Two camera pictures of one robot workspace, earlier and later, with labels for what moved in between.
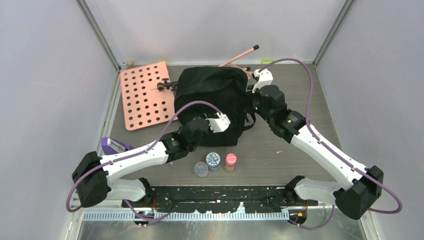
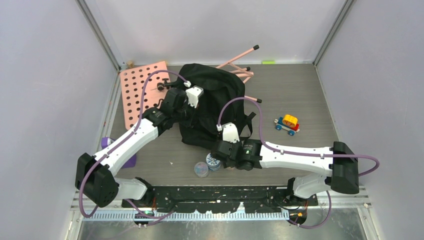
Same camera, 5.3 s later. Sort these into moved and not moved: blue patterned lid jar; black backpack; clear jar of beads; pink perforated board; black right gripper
Moved: black backpack; black right gripper
Not moved: clear jar of beads; pink perforated board; blue patterned lid jar
